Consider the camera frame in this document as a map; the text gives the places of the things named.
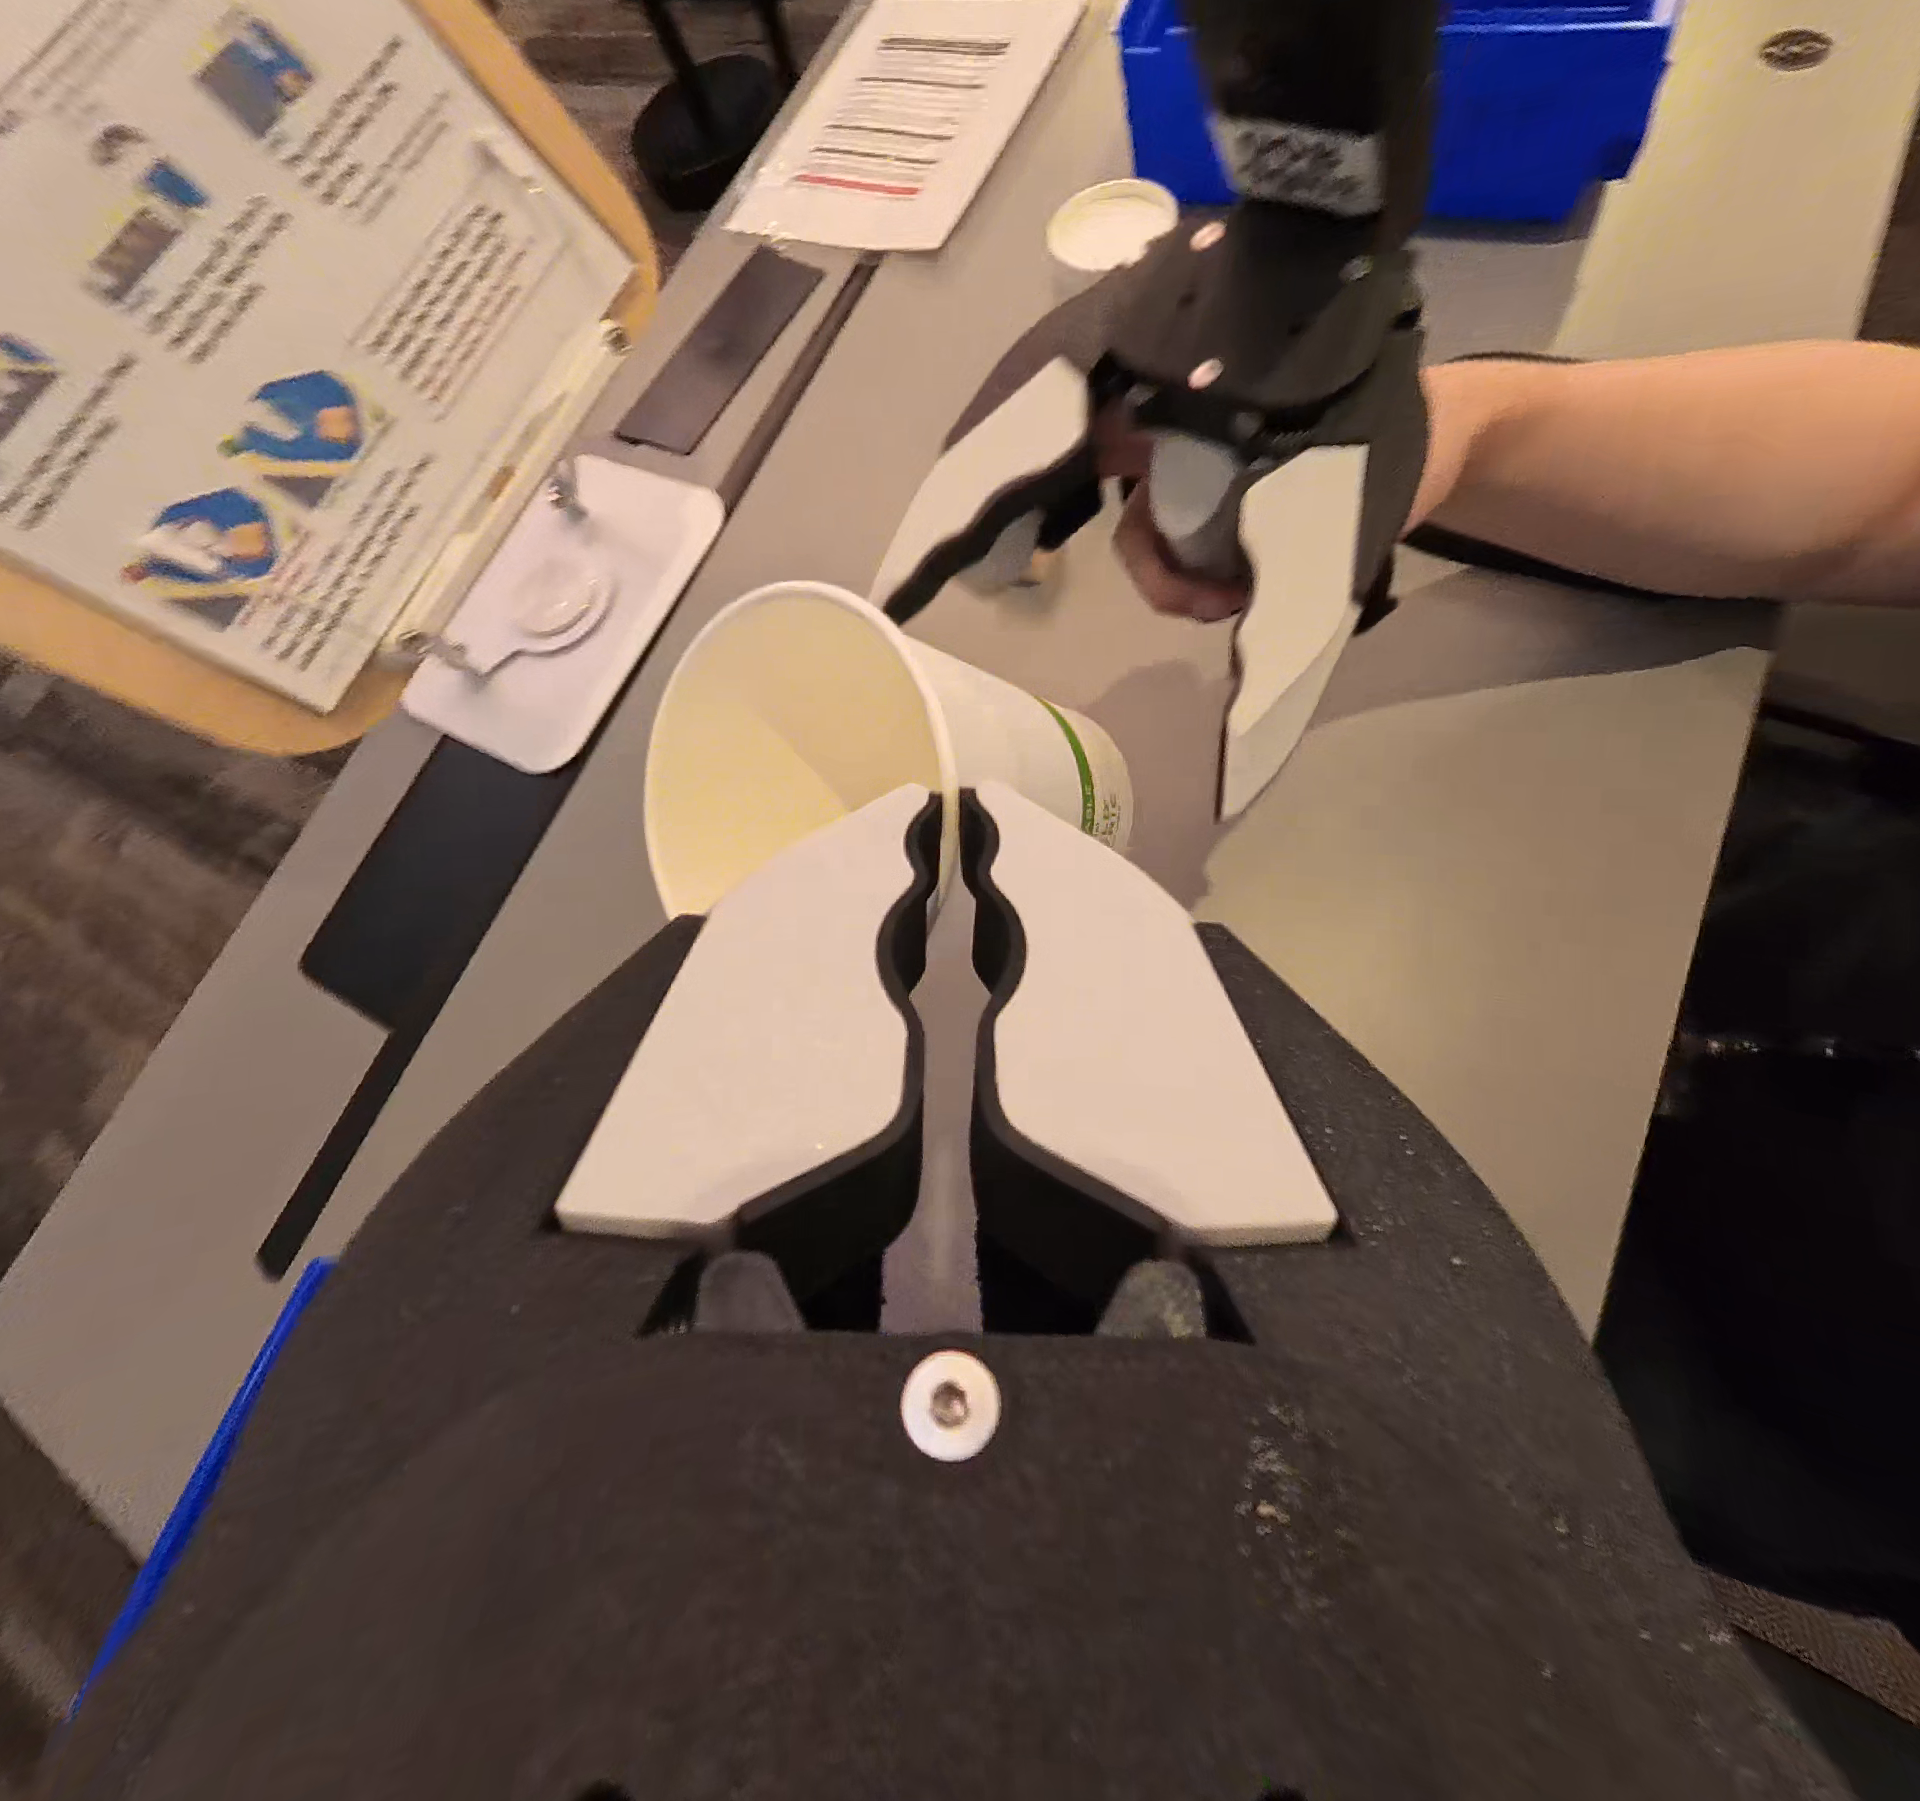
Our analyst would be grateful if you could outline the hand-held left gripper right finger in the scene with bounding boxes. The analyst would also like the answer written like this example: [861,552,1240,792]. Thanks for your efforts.
[960,782,1341,1253]

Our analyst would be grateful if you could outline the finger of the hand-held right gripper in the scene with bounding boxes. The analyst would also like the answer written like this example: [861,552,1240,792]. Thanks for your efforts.
[870,359,1115,621]
[1216,445,1376,827]

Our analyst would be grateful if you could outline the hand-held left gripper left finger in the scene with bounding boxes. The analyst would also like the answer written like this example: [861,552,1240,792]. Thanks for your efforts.
[554,785,960,1249]

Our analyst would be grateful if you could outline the blue plastic bin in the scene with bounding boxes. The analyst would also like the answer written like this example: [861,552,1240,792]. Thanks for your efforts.
[1118,0,1718,220]
[65,1255,335,1723]

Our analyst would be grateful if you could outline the white paper cup green stripe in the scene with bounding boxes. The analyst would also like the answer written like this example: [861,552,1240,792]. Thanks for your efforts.
[1046,180,1182,278]
[644,582,1136,928]

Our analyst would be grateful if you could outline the person's right forearm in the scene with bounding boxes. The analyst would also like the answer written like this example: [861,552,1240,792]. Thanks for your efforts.
[1411,338,1920,608]

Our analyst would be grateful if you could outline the person's right hand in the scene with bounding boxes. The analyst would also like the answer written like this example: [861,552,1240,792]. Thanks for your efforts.
[1100,423,1250,624]

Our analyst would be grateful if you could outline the black rectangular table plate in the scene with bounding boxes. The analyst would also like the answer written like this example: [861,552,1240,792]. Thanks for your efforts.
[299,739,583,1031]
[615,248,830,457]

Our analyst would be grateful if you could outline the instruction sheet in plastic sleeve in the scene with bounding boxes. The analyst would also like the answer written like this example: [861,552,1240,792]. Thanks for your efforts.
[726,0,1094,257]

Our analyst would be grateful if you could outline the white display stand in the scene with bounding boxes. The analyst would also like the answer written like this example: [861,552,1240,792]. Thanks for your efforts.
[401,454,729,778]

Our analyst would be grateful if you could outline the instruction poster on stand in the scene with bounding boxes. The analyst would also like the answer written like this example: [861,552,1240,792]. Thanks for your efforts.
[0,0,663,760]

